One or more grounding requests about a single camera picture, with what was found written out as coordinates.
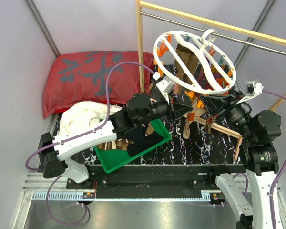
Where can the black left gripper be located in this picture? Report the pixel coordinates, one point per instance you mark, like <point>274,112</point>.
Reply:
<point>178,110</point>

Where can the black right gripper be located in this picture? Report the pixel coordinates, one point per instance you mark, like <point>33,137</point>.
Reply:
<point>216,104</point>

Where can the orange clothes clip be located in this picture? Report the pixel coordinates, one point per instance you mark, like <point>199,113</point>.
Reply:
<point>200,104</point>

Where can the white round clip hanger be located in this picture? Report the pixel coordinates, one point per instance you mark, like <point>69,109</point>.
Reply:
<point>198,46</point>

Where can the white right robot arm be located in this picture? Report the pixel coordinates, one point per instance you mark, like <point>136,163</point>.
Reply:
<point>259,158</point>

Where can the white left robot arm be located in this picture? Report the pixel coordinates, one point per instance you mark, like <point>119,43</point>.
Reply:
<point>129,123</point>

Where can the purple yellow hanging sock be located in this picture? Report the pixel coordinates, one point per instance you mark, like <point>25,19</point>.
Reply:
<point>202,80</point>

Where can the dark navy sock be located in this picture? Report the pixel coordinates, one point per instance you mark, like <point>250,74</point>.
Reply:
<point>147,143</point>

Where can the green plastic bin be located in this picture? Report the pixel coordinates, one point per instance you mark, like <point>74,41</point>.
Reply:
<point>115,154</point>

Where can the white crumpled cloth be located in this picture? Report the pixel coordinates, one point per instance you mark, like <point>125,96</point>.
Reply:
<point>81,117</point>

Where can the metal rack rod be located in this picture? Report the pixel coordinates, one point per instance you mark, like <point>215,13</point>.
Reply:
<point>246,43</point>

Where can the red patterned pillow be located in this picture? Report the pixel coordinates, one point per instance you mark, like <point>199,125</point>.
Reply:
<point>91,76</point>

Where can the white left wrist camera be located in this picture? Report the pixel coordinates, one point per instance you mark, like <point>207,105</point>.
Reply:
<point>164,84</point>

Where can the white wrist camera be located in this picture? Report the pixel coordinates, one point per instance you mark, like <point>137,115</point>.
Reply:
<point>164,84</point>
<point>253,89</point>

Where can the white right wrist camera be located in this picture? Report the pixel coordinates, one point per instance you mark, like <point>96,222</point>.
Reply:
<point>253,89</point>

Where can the black mounting rail base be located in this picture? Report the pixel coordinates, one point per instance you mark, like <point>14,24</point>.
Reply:
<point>146,183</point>

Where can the wooden clothes rack frame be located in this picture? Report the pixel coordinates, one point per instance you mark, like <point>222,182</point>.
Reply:
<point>213,24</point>

